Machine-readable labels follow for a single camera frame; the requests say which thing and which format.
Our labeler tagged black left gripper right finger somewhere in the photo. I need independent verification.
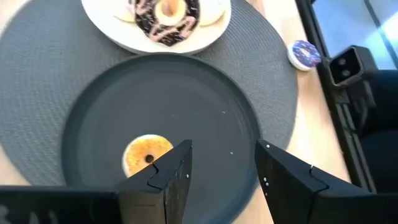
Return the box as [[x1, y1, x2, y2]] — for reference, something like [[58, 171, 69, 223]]
[[254, 139, 379, 224]]

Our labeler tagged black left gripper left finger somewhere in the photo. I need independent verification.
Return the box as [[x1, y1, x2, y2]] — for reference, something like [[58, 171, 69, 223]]
[[115, 139, 193, 224]]

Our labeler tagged small orange donut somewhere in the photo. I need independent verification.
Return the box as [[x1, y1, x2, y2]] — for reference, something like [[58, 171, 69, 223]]
[[121, 134, 174, 179]]

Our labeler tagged large chocolate iced donut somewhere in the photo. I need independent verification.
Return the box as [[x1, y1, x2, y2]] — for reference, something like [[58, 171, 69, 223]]
[[129, 0, 201, 47]]

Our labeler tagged black round plate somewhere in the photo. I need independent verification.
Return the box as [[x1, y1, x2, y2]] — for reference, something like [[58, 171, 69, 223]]
[[61, 53, 262, 224]]

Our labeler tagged small purple donut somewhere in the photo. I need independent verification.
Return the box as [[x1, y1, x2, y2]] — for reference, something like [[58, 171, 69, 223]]
[[286, 39, 322, 72]]

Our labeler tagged white round plate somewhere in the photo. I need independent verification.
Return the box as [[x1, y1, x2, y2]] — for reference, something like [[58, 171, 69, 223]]
[[80, 0, 233, 56]]

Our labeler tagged round dark grey woven placemat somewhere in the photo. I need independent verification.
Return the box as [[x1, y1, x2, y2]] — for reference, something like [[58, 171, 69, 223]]
[[0, 0, 299, 187]]

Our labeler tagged large pink iced donut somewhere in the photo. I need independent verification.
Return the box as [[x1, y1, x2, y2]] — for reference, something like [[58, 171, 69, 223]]
[[113, 0, 226, 27]]

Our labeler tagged small black camera mount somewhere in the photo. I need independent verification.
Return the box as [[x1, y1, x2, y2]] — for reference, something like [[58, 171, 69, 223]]
[[328, 45, 379, 131]]

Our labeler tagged black aluminium table frame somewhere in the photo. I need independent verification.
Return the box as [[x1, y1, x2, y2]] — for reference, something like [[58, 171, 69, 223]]
[[295, 0, 398, 194]]

